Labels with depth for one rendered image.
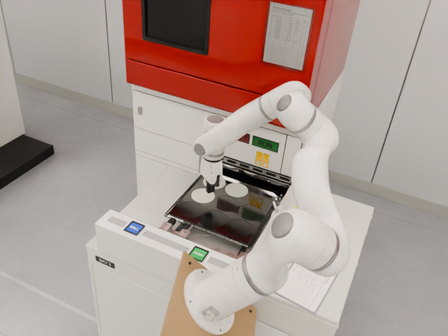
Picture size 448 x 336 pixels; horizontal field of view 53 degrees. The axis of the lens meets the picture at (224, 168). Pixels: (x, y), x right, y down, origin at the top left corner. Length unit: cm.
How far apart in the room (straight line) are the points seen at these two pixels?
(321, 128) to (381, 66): 195
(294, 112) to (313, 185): 22
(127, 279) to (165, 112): 76
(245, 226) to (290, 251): 75
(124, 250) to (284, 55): 91
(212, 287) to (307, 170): 40
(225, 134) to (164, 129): 63
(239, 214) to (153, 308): 49
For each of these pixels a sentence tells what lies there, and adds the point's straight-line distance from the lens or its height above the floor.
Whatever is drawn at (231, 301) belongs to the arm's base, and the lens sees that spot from 123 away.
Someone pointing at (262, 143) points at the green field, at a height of 110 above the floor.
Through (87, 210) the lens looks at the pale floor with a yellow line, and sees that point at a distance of 328.
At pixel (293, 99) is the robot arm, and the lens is 128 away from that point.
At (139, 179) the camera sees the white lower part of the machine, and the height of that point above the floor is 67.
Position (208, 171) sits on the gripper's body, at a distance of 174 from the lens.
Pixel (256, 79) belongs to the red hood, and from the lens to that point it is 175.
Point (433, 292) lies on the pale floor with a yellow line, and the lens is 312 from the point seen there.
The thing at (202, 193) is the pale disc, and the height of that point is 90.
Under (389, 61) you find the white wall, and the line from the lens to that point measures 323.
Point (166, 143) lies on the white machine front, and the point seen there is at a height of 94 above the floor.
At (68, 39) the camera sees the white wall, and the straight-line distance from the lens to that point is 445.
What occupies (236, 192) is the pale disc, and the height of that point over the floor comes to 90.
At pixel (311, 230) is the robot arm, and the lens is 105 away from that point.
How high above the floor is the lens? 210
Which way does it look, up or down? 35 degrees down
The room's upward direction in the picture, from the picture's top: 5 degrees clockwise
